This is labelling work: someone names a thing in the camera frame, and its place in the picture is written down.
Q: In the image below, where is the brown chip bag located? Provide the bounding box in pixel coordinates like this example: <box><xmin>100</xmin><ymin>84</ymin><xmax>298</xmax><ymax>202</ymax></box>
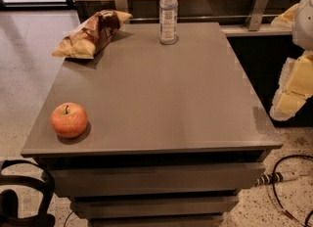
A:
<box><xmin>52</xmin><ymin>10</ymin><xmax>132</xmax><ymax>60</ymax></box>

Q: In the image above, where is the right metal wall bracket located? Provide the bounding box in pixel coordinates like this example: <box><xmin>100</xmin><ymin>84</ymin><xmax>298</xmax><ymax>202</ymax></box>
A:
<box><xmin>245</xmin><ymin>0</ymin><xmax>269</xmax><ymax>31</ymax></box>

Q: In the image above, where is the horizontal metal rail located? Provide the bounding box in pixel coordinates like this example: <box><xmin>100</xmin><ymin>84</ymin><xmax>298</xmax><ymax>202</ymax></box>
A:
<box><xmin>130</xmin><ymin>14</ymin><xmax>278</xmax><ymax>23</ymax></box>

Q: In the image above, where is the clear plastic water bottle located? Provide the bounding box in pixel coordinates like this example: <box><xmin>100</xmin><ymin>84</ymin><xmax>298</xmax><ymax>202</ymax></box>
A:
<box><xmin>159</xmin><ymin>0</ymin><xmax>178</xmax><ymax>45</ymax></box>

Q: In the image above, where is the black chair base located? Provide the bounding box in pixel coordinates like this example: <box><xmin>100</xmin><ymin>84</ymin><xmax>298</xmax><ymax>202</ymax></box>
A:
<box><xmin>0</xmin><ymin>159</ymin><xmax>56</xmax><ymax>227</ymax></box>

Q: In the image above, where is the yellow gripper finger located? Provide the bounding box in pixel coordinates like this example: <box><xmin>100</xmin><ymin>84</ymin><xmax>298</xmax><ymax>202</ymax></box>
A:
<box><xmin>270</xmin><ymin>51</ymin><xmax>313</xmax><ymax>121</ymax></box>
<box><xmin>271</xmin><ymin>4</ymin><xmax>298</xmax><ymax>28</ymax></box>

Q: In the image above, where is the striped power strip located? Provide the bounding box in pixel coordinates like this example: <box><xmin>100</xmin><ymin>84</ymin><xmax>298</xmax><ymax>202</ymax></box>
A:
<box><xmin>254</xmin><ymin>171</ymin><xmax>299</xmax><ymax>187</ymax></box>

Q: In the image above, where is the black floor cable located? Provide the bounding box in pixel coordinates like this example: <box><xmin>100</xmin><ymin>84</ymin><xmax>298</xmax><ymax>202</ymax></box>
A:
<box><xmin>265</xmin><ymin>154</ymin><xmax>313</xmax><ymax>227</ymax></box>

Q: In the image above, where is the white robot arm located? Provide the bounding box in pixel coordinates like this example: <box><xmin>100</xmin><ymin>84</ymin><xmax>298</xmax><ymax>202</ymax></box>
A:
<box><xmin>270</xmin><ymin>0</ymin><xmax>313</xmax><ymax>121</ymax></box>

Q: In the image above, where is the red apple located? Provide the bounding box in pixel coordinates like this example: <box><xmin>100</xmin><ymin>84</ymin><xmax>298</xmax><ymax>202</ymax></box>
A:
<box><xmin>50</xmin><ymin>103</ymin><xmax>88</xmax><ymax>138</ymax></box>

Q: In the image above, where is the grey drawer cabinet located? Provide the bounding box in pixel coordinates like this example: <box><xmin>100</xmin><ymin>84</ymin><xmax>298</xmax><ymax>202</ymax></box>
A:
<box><xmin>22</xmin><ymin>23</ymin><xmax>281</xmax><ymax>227</ymax></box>

